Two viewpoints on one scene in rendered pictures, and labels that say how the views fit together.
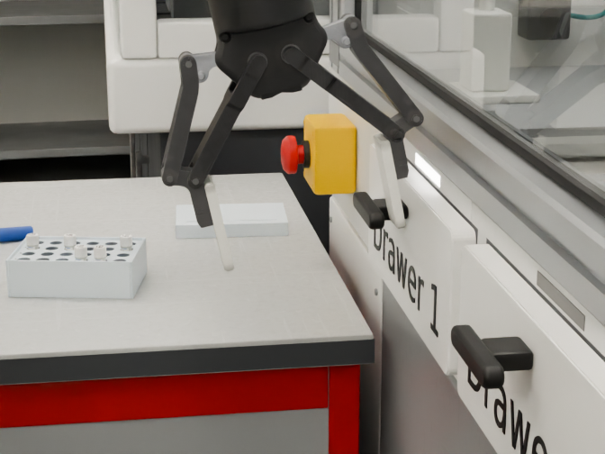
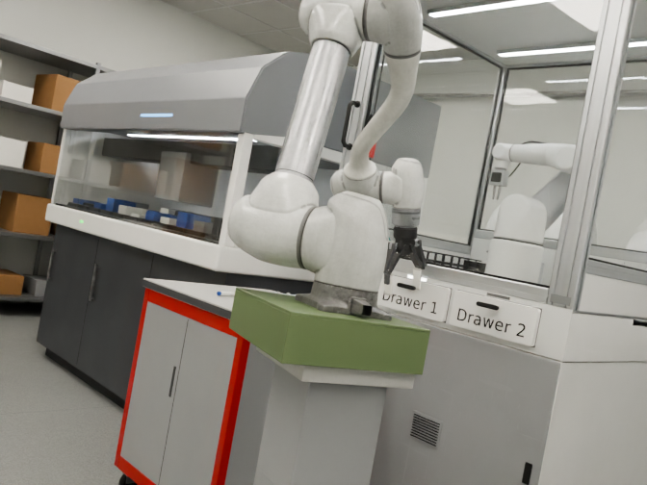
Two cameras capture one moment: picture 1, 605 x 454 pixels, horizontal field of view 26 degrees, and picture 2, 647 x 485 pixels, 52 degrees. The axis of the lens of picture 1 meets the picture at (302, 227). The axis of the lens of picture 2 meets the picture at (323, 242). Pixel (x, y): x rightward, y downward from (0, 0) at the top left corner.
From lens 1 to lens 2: 1.58 m
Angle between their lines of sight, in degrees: 37
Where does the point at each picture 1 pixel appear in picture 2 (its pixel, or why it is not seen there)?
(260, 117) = (257, 271)
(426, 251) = (428, 294)
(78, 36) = not seen: outside the picture
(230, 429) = not seen: hidden behind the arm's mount
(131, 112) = (222, 264)
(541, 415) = (500, 317)
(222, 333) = not seen: hidden behind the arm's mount
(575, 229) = (507, 281)
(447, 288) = (444, 301)
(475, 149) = (453, 270)
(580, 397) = (519, 309)
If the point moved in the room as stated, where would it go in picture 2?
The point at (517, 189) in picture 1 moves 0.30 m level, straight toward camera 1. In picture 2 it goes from (478, 277) to (548, 293)
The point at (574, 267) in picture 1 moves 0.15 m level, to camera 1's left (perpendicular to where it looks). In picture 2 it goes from (506, 289) to (472, 283)
